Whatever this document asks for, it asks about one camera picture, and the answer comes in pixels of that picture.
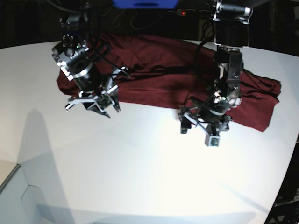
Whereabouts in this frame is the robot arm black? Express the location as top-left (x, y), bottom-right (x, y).
top-left (48, 0), bottom-right (129, 117)
top-left (178, 0), bottom-right (253, 137)

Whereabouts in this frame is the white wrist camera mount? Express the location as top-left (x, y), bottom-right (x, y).
top-left (95, 92), bottom-right (112, 112)
top-left (205, 134), bottom-right (221, 147)

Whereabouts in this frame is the blue box at top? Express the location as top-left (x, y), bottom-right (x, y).
top-left (113, 0), bottom-right (179, 9)

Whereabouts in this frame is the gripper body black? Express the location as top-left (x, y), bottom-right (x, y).
top-left (187, 93), bottom-right (242, 133)
top-left (51, 42), bottom-right (122, 112)

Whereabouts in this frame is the black power strip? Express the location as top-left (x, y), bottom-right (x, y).
top-left (175, 9), bottom-right (214, 19)

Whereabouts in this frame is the dark red t-shirt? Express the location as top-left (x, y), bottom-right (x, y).
top-left (56, 32), bottom-right (282, 133)

